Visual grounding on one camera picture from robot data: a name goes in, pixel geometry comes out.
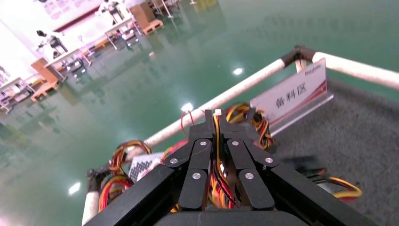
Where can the dark grey felt mat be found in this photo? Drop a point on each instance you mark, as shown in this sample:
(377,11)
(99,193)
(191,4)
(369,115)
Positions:
(358,140)

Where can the white sign with Chinese text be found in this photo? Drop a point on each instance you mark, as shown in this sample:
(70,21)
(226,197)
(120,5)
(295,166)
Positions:
(296,93)

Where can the white pipe cart frame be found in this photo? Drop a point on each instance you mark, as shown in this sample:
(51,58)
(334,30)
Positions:
(233,92)

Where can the white table with legs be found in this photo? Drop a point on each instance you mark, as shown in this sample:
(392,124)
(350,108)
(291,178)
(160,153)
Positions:
(120,26)
(62,57)

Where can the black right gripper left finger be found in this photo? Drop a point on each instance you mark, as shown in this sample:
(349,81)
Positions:
(196,156)

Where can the silver power supply, fan grille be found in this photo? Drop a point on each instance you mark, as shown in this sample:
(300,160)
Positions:
(142,167)

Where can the tall brown carton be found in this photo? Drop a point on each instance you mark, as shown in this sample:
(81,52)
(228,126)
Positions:
(142,14)
(43,70)

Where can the wooden pallet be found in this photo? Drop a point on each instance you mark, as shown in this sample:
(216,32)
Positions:
(152,27)
(43,92)

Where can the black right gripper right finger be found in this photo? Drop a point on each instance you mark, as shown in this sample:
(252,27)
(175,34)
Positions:
(246,156)

